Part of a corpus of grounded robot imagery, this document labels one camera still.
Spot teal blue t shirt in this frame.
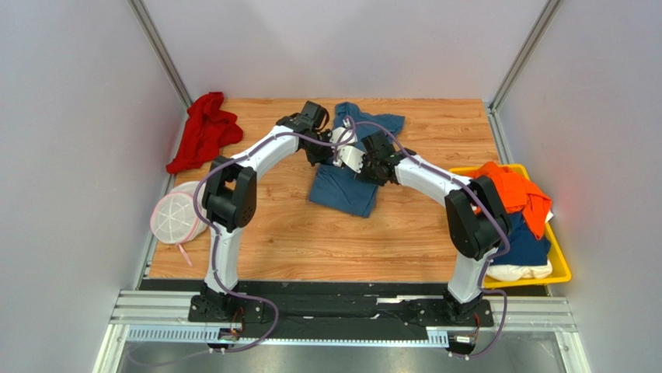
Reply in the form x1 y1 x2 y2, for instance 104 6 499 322
308 102 406 218

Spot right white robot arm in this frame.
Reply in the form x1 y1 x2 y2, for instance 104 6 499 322
357 131 511 323

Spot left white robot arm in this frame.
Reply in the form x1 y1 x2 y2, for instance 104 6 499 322
189 101 331 322

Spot red t shirt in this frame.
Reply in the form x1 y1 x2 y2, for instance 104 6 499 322
165 92 244 175

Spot orange t shirt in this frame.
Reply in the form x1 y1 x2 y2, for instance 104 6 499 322
465 162 552 240

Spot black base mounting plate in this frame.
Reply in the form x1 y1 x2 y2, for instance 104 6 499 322
188 281 497 341

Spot white mesh laundry bag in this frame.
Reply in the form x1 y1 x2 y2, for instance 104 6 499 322
150 181 208 267

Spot white t shirt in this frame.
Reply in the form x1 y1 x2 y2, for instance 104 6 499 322
486 260 553 282

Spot navy blue t shirt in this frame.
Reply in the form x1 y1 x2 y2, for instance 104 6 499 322
492 212 551 267

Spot yellow plastic bin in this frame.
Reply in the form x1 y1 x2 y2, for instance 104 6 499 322
451 164 572 288

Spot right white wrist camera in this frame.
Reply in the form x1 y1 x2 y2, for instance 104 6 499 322
333 145 365 173

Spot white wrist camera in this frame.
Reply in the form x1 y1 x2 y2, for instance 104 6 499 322
330 127 357 155
333 145 365 173

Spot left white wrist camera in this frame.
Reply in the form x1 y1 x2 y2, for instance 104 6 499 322
330 127 357 155

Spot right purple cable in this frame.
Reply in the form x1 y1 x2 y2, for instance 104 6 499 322
336 120 512 360

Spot aluminium frame rail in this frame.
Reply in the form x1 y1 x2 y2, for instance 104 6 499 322
93 291 591 372

